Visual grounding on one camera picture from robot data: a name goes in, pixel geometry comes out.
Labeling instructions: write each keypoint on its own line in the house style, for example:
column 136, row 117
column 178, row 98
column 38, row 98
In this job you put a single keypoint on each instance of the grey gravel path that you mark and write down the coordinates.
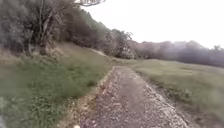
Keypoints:
column 123, row 100

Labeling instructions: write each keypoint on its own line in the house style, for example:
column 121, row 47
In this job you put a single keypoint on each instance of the row of trees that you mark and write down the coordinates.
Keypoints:
column 180, row 51

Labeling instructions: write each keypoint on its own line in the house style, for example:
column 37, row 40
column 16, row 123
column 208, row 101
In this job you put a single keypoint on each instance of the grass slope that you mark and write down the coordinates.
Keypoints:
column 43, row 86

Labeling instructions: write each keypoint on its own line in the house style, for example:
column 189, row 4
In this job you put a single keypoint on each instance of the grass field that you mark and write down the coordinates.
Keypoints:
column 186, row 76

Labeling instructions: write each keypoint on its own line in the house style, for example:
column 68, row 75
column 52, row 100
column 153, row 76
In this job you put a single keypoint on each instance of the wood of trees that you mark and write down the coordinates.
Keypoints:
column 40, row 23

